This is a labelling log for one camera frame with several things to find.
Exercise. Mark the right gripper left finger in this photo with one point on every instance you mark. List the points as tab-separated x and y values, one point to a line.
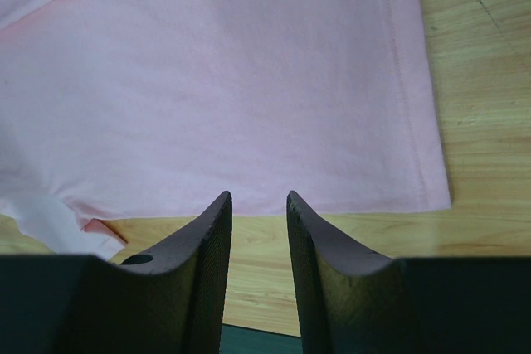
168	298

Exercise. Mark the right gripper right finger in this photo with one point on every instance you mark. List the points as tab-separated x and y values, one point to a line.
349	298

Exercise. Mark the pink t-shirt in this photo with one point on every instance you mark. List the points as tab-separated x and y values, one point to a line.
118	109

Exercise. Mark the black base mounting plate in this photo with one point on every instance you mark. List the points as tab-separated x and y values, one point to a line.
237	340

